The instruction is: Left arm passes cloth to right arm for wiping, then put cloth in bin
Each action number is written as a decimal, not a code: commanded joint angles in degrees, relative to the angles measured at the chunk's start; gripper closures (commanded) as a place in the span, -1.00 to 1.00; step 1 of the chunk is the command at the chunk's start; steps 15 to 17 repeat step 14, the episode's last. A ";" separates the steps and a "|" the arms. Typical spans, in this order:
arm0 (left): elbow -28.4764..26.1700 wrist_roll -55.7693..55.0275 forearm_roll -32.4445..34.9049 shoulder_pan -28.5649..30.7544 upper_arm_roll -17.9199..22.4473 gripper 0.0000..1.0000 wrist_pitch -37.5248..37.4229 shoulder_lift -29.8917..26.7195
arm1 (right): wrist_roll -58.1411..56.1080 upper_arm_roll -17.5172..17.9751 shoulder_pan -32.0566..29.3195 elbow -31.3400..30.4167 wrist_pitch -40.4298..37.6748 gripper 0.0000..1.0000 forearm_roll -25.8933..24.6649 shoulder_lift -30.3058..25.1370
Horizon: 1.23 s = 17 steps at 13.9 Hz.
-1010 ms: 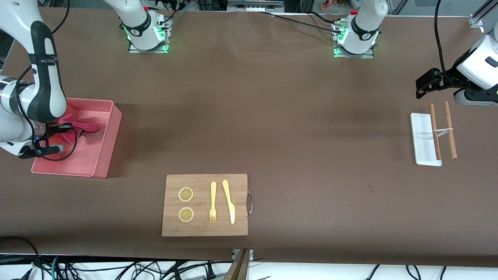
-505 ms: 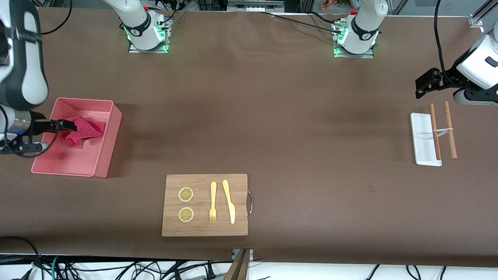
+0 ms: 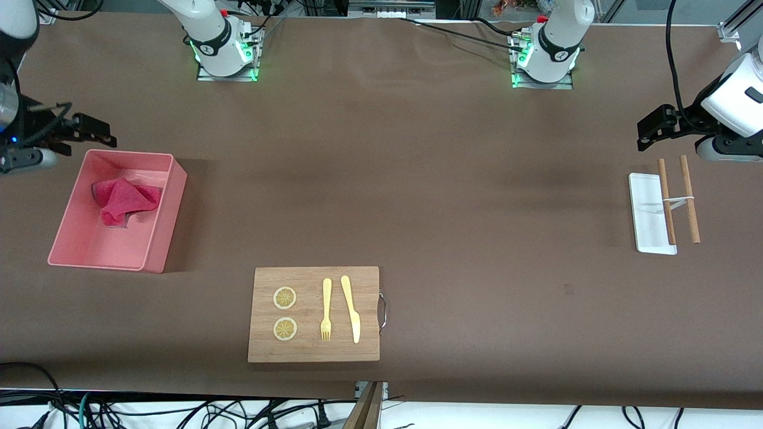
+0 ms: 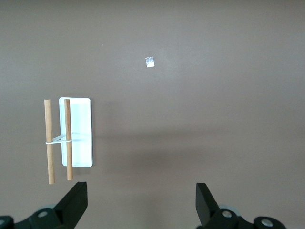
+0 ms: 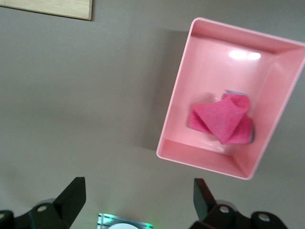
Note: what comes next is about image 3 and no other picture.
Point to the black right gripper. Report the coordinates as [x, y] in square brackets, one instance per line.
[37, 126]

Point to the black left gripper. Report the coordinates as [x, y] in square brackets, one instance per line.
[689, 118]

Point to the red cloth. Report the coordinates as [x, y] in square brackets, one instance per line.
[125, 199]

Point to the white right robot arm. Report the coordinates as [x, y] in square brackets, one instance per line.
[208, 36]

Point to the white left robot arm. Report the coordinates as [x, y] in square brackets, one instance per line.
[560, 36]

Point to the wooden rack rod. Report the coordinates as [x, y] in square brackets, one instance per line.
[692, 226]
[663, 179]

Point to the white rack tray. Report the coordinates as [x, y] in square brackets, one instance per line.
[647, 226]

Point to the pink plastic bin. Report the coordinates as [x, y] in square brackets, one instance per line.
[89, 247]

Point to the lemon slice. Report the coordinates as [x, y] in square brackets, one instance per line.
[285, 298]
[285, 329]

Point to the yellow plastic fork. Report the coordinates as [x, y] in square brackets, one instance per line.
[326, 292]

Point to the silver device box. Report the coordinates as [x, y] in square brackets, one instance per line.
[387, 9]

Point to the yellow plastic knife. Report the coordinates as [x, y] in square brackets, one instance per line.
[355, 328]

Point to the black power plug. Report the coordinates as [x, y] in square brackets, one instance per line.
[323, 419]

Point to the wooden beam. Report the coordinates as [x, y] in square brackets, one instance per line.
[365, 411]

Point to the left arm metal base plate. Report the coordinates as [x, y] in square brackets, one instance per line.
[545, 85]

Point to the aluminium frame profile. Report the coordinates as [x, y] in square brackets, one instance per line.
[50, 16]
[734, 27]

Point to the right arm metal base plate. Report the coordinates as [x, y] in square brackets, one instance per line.
[229, 77]

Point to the small metal table bracket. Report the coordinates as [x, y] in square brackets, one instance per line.
[385, 390]

